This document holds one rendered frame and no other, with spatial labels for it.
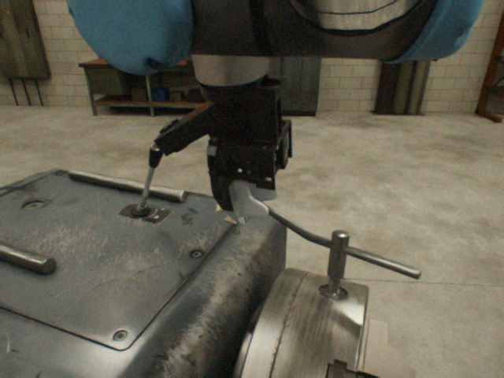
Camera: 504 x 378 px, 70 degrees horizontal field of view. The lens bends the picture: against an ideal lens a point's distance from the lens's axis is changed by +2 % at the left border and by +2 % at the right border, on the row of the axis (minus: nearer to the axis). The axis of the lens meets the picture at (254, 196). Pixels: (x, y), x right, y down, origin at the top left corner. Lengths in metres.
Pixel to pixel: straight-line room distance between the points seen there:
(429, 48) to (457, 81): 7.37
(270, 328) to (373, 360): 0.21
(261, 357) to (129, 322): 0.16
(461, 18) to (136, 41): 0.16
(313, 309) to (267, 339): 0.07
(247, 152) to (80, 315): 0.27
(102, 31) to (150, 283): 0.34
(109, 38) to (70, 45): 7.59
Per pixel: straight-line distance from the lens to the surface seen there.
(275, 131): 0.38
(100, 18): 0.24
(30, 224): 0.71
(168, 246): 0.56
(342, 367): 0.45
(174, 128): 0.43
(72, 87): 7.97
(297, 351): 0.45
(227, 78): 0.35
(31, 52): 7.93
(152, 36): 0.22
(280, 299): 0.48
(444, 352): 2.27
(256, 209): 0.45
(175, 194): 0.68
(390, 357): 0.63
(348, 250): 0.47
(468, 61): 7.59
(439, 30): 0.21
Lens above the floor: 1.56
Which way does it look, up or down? 27 degrees down
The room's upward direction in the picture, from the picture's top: straight up
